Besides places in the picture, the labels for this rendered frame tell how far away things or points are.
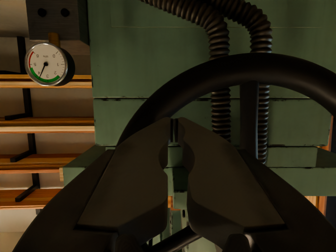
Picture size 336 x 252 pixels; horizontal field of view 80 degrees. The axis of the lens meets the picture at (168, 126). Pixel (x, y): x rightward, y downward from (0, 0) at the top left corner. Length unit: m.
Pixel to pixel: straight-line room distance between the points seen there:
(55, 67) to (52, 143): 2.89
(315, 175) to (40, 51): 0.52
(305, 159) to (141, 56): 0.36
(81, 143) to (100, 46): 2.71
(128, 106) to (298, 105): 0.31
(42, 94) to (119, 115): 2.82
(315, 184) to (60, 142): 2.98
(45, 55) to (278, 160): 0.43
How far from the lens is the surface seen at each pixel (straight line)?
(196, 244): 0.36
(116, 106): 0.38
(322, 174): 0.50
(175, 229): 0.76
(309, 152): 0.47
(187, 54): 0.38
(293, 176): 0.47
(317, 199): 2.06
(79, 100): 2.98
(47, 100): 3.15
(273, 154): 0.43
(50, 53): 0.35
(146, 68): 0.37
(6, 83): 2.82
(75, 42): 0.38
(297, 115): 0.44
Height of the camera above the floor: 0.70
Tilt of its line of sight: 9 degrees up
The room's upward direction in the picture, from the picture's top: 180 degrees counter-clockwise
